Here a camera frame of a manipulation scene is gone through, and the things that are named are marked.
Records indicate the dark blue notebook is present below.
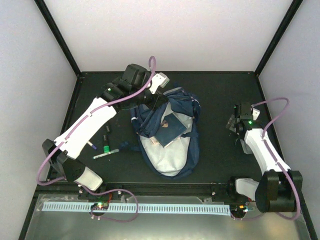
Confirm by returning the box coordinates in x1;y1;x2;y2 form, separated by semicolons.
154;113;187;148

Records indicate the navy blue student backpack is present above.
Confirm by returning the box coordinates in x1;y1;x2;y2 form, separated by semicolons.
119;87;201;180

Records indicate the grey pencil pouch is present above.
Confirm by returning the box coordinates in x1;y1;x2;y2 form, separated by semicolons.
240;139;253;155

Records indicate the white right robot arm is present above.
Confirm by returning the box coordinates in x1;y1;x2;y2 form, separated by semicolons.
226;102;303;220

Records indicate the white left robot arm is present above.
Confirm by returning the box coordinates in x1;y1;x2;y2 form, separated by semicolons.
42;63;170;191

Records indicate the white green pen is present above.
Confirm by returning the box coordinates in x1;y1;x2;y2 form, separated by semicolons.
92;149;120;160

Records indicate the green capped marker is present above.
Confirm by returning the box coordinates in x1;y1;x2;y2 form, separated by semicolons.
102;134;110;153

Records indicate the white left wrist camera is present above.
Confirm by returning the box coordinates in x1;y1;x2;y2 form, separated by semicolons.
147;72;170;95

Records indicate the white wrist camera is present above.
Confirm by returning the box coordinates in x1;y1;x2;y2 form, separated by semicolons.
251;107;261;121
147;72;170;95

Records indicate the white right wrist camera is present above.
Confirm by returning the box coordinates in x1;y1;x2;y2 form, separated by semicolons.
251;107;261;121

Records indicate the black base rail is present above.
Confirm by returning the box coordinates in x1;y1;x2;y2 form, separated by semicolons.
35;181;253;203

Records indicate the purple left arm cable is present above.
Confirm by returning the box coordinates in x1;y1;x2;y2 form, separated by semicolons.
36;56;158;186

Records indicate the white slotted cable duct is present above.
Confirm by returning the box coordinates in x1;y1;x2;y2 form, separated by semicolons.
40;201;231;216

